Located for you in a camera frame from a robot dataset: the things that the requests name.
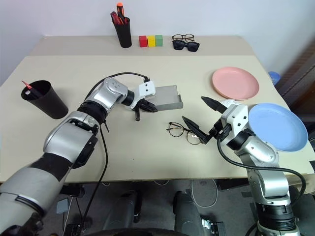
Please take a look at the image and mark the red marker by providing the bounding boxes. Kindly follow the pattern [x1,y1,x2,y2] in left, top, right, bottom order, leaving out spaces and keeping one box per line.
[21,80,40,98]

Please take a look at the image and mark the brown thick-framed glasses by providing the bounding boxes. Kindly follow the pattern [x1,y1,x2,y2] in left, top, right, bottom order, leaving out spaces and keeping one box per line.
[171,33,195,43]

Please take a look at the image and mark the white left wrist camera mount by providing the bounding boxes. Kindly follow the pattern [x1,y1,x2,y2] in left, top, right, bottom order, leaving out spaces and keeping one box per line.
[123,82,157,110]

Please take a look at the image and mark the grey open glasses case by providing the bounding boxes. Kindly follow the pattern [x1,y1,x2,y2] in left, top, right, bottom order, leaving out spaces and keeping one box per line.
[154,85,184,112]

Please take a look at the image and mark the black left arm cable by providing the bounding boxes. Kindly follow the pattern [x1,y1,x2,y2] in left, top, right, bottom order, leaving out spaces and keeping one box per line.
[82,72,150,226]

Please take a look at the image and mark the white floor cable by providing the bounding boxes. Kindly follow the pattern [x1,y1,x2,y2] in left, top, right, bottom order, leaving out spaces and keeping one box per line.
[190,179,219,208]

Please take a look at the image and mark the red handled tool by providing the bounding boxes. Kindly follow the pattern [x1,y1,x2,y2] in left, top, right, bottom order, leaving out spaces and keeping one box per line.
[110,11,122,26]

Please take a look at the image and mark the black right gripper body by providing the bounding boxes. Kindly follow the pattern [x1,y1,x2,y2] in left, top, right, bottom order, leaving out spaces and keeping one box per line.
[207,119,232,144]

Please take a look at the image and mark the black sunglasses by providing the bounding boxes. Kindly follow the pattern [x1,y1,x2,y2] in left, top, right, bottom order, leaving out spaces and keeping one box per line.
[172,40,200,53]

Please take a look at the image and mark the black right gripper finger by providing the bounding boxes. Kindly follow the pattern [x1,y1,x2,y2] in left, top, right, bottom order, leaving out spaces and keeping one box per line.
[182,116,213,145]
[201,96,227,113]

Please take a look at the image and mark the blue plate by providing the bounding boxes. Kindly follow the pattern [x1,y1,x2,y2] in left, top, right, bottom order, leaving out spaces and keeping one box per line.
[247,103,309,152]

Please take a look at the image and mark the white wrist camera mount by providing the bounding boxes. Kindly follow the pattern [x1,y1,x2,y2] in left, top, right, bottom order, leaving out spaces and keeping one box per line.
[123,82,157,110]
[220,99,249,138]

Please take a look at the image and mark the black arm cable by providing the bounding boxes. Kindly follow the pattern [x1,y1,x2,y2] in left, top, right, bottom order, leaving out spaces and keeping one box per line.
[217,136,307,212]
[82,72,150,226]

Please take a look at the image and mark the grey floor box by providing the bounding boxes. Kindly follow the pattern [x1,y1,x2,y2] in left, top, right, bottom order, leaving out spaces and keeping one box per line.
[56,198,69,214]

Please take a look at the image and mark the pink plate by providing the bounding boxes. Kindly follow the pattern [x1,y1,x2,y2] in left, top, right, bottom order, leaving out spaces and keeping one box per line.
[212,66,260,101]

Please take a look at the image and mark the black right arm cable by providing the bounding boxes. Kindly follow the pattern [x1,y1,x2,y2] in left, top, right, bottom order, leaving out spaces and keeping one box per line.
[217,136,307,212]

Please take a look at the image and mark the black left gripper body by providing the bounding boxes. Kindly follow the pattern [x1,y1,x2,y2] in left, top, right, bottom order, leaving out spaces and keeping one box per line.
[138,97,150,111]

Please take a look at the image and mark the blue round container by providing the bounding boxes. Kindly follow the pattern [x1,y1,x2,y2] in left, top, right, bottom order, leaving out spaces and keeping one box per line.
[267,71,281,86]

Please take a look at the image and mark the thin-rimmed tortoiseshell glasses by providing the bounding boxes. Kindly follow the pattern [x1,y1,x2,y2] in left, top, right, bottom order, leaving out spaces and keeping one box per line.
[166,121,201,146]

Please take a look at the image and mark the dark grey rounded shape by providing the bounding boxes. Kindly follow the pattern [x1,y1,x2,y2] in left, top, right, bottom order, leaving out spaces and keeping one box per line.
[102,190,144,231]
[173,191,205,236]

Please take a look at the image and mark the dark brown cabinet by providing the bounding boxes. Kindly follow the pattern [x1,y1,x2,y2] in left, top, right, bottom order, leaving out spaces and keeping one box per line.
[275,41,315,150]

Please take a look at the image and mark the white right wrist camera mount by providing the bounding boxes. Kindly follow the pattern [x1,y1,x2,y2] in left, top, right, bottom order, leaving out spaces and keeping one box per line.
[220,99,249,138]

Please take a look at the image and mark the tall black tool holder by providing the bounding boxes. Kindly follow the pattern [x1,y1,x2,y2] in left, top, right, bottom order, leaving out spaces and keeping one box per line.
[113,16,133,49]

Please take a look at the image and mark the black plastic cup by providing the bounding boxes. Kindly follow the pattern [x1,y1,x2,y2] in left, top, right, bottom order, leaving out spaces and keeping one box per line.
[21,80,69,120]

